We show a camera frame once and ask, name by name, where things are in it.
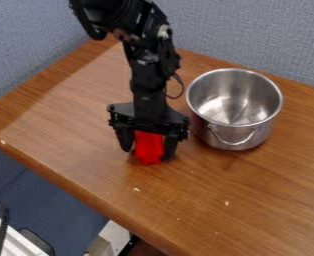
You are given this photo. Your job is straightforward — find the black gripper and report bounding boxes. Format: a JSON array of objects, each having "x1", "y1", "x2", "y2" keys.
[{"x1": 107, "y1": 91, "x2": 190, "y2": 162}]

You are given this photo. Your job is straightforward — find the red star-shaped block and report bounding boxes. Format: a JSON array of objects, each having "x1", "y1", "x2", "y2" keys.
[{"x1": 135, "y1": 131, "x2": 165, "y2": 165}]

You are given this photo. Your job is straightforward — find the metal pot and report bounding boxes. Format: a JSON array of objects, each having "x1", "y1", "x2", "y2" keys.
[{"x1": 186, "y1": 68, "x2": 285, "y2": 151}]

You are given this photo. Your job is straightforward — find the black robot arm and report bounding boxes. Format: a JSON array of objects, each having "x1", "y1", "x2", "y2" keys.
[{"x1": 70, "y1": 0, "x2": 190, "y2": 165}]

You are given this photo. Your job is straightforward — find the white box under table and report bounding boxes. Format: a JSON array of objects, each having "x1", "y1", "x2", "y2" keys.
[{"x1": 83, "y1": 221, "x2": 131, "y2": 256}]

